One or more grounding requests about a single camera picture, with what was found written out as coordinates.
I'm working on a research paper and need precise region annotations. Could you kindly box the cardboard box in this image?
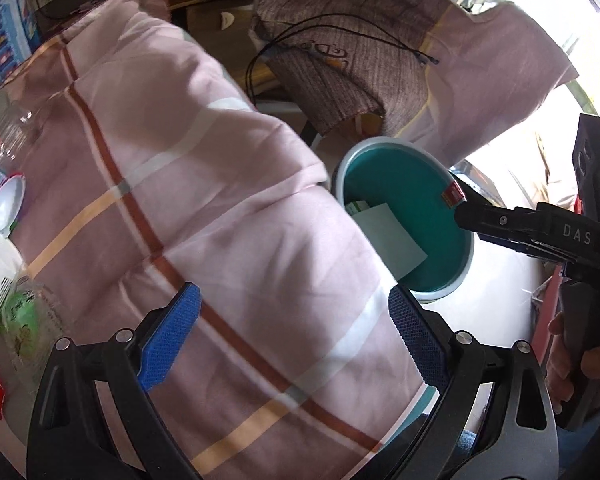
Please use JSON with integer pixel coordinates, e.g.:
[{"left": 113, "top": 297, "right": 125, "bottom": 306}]
[{"left": 185, "top": 0, "right": 262, "bottom": 42}]

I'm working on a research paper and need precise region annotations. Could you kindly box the person's right hand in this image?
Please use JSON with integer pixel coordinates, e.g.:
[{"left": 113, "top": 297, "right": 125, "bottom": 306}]
[{"left": 546, "top": 314, "right": 600, "bottom": 416}]

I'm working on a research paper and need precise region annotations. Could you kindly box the small red wrapper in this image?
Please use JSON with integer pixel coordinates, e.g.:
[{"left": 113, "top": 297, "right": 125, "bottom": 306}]
[{"left": 441, "top": 184, "right": 467, "bottom": 207}]

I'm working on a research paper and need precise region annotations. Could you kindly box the blue toy box figure row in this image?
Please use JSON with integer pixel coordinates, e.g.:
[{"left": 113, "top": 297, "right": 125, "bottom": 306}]
[{"left": 0, "top": 0, "right": 43, "bottom": 86}]

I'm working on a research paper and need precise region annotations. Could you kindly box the brown knitted cloth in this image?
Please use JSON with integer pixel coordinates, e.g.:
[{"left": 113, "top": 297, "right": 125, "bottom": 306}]
[{"left": 252, "top": 0, "right": 461, "bottom": 136}]

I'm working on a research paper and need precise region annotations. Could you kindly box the clear packet green label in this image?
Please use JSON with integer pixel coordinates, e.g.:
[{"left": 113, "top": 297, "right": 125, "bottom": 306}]
[{"left": 1, "top": 280, "right": 67, "bottom": 397}]

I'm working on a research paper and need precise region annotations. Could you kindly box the clear plastic bottle blue label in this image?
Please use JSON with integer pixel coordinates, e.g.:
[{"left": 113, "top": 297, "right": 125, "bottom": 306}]
[{"left": 0, "top": 94, "right": 47, "bottom": 207}]

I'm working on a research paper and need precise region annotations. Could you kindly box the pale green paper sheet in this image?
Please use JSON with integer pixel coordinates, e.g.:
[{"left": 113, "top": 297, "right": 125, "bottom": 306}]
[{"left": 352, "top": 203, "right": 428, "bottom": 281}]

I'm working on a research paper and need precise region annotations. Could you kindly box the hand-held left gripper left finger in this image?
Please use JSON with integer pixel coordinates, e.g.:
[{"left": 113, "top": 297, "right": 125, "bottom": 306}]
[{"left": 27, "top": 282, "right": 203, "bottom": 480}]

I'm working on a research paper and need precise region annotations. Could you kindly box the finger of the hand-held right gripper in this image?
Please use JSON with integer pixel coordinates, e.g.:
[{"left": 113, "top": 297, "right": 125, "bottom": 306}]
[
  {"left": 454, "top": 200, "right": 546, "bottom": 242},
  {"left": 480, "top": 232, "right": 573, "bottom": 265}
]

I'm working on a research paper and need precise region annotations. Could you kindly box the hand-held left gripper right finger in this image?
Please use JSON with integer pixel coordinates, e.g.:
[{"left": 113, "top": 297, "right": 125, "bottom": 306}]
[{"left": 387, "top": 285, "right": 561, "bottom": 480}]

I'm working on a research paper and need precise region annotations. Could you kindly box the pink plaid blanket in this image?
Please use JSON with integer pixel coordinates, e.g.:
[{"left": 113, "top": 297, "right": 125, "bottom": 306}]
[{"left": 0, "top": 0, "right": 581, "bottom": 480}]

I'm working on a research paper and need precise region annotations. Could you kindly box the thin black cord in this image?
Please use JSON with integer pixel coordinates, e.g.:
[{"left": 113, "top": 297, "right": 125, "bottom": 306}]
[{"left": 245, "top": 15, "right": 441, "bottom": 107}]

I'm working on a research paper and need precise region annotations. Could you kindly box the teal round bin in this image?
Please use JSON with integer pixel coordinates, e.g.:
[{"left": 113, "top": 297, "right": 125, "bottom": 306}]
[{"left": 330, "top": 137, "right": 476, "bottom": 303}]

